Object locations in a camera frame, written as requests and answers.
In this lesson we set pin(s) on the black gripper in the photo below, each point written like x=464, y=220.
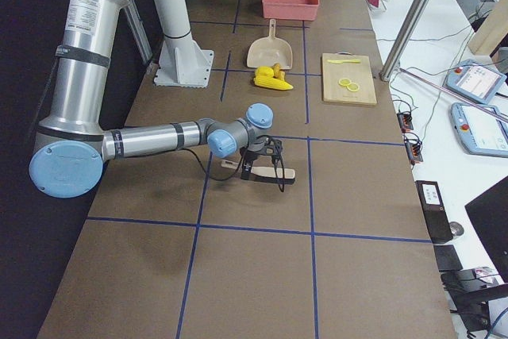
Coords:
x=250, y=153

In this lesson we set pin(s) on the beige hand brush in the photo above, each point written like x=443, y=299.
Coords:
x=265, y=174

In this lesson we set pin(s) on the beige dustpan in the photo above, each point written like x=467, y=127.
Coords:
x=270, y=50

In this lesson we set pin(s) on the yellow toy corn cob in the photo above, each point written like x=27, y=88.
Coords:
x=272, y=83

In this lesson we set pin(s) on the yellow toy pepper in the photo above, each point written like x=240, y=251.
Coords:
x=264, y=71

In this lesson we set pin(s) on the orange toy ginger root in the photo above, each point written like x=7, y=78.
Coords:
x=278, y=72

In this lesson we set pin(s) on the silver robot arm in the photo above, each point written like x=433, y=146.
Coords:
x=71, y=147

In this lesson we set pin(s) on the pink plastic bin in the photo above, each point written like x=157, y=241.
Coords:
x=294, y=10

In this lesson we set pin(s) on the yellow plastic knife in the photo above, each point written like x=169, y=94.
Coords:
x=347, y=61

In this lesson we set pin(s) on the lemon slice far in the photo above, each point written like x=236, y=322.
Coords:
x=344, y=82

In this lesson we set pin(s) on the lemon slice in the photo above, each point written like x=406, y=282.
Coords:
x=344, y=82
x=353, y=87

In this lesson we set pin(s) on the wooden cutting board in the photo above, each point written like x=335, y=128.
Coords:
x=357, y=73

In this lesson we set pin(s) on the lemon slice near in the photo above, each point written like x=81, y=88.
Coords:
x=353, y=87

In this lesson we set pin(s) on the orange connector box far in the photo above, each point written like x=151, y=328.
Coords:
x=405, y=121

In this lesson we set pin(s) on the orange connector box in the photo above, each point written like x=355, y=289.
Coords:
x=405, y=121
x=413, y=149

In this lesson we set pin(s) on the orange connector box near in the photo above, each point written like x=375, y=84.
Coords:
x=413, y=149

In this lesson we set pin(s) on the black box with label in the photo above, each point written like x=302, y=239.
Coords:
x=434, y=211

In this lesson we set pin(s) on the far teach pendant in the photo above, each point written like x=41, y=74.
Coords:
x=476, y=82

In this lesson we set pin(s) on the teach pendant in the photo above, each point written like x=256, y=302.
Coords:
x=476, y=82
x=479, y=133

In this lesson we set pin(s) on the near teach pendant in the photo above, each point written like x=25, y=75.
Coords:
x=479, y=133

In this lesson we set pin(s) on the black monitor corner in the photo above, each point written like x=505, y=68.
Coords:
x=488, y=216

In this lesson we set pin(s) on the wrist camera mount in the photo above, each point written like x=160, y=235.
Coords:
x=272, y=147

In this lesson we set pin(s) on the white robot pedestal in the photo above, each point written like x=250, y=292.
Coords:
x=182, y=62

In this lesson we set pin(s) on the aluminium frame post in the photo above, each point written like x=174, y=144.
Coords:
x=405, y=33

